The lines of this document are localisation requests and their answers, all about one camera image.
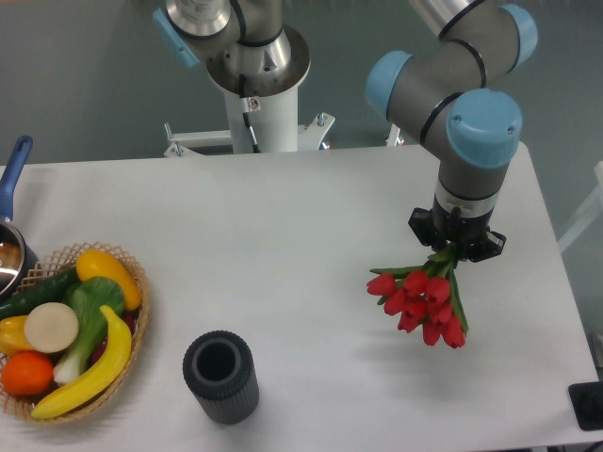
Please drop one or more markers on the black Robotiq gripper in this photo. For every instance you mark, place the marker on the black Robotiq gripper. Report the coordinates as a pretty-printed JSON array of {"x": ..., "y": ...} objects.
[{"x": 433, "y": 228}]

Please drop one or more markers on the red tulip bouquet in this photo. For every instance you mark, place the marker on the red tulip bouquet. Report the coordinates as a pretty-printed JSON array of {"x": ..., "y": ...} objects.
[{"x": 424, "y": 297}]

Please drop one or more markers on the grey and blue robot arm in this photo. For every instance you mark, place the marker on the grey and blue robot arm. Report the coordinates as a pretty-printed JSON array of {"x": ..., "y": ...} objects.
[{"x": 442, "y": 102}]

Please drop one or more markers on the dark grey ribbed vase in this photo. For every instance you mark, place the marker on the dark grey ribbed vase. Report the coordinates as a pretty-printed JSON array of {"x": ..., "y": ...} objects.
[{"x": 218, "y": 369}]

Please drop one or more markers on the black device at table edge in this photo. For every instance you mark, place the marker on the black device at table edge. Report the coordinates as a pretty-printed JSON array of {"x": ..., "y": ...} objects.
[{"x": 586, "y": 399}]

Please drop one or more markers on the red fruit in basket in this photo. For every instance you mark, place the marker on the red fruit in basket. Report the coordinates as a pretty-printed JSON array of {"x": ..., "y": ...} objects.
[{"x": 130, "y": 318}]

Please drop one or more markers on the yellow banana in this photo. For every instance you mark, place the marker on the yellow banana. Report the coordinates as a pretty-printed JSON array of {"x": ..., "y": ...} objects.
[{"x": 97, "y": 378}]

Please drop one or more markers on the yellow lemon squash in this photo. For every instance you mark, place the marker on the yellow lemon squash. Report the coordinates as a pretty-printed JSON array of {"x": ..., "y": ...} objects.
[{"x": 98, "y": 263}]

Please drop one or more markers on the green bok choy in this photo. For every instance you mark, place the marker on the green bok choy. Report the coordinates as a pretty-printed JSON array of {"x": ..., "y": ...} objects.
[{"x": 86, "y": 299}]

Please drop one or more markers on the woven wicker basket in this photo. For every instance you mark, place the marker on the woven wicker basket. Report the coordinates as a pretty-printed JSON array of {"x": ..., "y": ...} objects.
[{"x": 21, "y": 407}]

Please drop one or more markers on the green cucumber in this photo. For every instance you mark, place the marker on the green cucumber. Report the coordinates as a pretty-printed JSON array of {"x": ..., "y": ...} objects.
[{"x": 51, "y": 289}]

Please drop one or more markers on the beige round disc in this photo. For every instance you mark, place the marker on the beige round disc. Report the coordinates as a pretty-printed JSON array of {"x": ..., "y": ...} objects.
[{"x": 51, "y": 327}]

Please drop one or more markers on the orange fruit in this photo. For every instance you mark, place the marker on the orange fruit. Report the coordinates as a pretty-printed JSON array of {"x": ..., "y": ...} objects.
[{"x": 27, "y": 373}]

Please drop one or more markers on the yellow bell pepper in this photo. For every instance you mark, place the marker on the yellow bell pepper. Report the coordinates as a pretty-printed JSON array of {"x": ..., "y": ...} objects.
[{"x": 12, "y": 338}]

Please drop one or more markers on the white frame at right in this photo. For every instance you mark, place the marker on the white frame at right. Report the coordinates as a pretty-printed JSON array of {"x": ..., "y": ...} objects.
[{"x": 587, "y": 212}]

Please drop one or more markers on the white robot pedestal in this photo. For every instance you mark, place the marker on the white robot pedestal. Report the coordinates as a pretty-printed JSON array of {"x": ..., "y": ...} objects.
[{"x": 260, "y": 91}]

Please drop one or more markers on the blue handled saucepan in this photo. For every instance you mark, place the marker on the blue handled saucepan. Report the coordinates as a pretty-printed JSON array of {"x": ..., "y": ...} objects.
[{"x": 16, "y": 256}]

